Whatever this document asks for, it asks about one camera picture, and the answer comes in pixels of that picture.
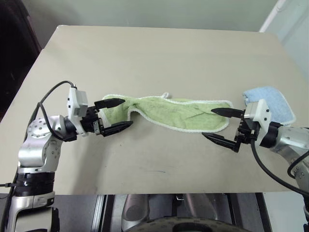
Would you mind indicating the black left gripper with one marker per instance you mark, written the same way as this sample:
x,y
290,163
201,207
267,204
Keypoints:
x,y
90,120

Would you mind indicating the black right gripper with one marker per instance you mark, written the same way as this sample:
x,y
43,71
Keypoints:
x,y
248,131

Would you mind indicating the green towel with white trim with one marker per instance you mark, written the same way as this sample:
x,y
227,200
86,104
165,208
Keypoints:
x,y
169,111

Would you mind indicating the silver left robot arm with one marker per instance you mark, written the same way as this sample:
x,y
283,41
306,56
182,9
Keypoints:
x,y
36,149

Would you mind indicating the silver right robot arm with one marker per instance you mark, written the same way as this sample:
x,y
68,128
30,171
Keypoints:
x,y
289,140

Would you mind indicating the folded light blue towel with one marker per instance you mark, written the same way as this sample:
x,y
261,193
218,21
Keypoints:
x,y
277,101

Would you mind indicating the grey rounded shape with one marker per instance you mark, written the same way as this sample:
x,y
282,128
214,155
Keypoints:
x,y
135,210

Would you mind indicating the black round disc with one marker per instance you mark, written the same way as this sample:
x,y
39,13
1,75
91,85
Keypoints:
x,y
169,224

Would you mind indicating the white vertical pipe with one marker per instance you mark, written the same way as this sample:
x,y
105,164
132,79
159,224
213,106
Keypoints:
x,y
270,17

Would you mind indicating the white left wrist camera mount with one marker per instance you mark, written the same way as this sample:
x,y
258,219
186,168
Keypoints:
x,y
77,101

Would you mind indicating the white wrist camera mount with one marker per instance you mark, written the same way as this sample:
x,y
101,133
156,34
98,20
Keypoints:
x,y
262,108
77,101

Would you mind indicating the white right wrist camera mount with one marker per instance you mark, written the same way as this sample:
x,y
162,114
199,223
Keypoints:
x,y
262,108

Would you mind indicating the metal table frame rail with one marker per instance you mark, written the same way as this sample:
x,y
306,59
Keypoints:
x,y
102,212
251,212

